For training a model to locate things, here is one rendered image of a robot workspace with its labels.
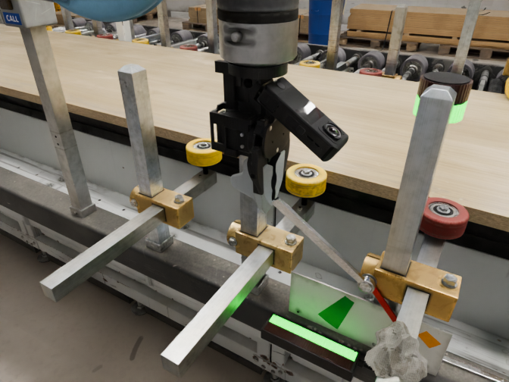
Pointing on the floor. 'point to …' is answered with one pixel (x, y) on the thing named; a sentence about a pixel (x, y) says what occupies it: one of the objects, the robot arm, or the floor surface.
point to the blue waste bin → (320, 21)
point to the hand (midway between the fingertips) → (270, 205)
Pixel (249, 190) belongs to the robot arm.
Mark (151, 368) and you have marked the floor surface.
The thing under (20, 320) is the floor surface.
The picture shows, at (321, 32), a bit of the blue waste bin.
